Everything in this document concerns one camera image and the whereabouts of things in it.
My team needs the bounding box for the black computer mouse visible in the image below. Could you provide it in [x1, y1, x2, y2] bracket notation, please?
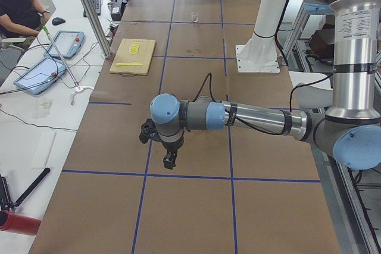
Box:
[52, 17, 66, 26]

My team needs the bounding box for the metal rod green tip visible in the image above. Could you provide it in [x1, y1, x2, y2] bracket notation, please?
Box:
[42, 26, 81, 93]

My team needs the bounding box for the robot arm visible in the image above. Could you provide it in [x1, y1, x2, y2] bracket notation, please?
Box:
[139, 0, 380, 170]

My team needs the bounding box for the seated person black shirt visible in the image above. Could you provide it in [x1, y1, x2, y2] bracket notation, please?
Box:
[1, 0, 51, 49]

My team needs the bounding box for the blue teach pendant near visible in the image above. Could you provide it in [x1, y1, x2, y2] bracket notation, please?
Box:
[13, 57, 67, 95]

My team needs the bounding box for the yellow plastic knife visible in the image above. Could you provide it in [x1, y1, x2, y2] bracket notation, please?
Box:
[115, 62, 143, 67]

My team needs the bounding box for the blue teach pendant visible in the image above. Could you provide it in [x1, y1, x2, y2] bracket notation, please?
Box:
[54, 30, 85, 59]
[13, 57, 67, 95]

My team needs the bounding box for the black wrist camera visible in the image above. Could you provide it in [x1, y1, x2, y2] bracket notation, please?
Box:
[139, 118, 160, 144]

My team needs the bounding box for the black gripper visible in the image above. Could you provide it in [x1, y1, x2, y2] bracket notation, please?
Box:
[159, 130, 184, 169]

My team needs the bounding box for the red cylinder bottle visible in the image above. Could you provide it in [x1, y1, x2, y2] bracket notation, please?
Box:
[1, 211, 41, 236]

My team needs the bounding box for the bamboo cutting board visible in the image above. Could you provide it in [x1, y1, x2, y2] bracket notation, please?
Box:
[110, 39, 155, 76]

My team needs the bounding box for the black keyboard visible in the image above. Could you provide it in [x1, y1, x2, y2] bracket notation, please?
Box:
[83, 0, 102, 18]

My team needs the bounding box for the aluminium frame post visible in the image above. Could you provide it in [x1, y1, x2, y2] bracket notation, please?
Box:
[80, 0, 111, 59]

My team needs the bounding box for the white chair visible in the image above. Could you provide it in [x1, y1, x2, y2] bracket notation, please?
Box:
[289, 71, 333, 108]

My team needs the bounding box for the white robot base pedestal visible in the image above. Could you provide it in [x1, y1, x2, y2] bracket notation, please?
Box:
[236, 0, 287, 73]

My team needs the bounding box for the blue teach pendant far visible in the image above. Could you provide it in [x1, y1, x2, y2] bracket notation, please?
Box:
[54, 30, 85, 59]

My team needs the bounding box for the clear glass cup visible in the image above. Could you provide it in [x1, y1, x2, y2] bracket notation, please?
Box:
[191, 11, 199, 23]

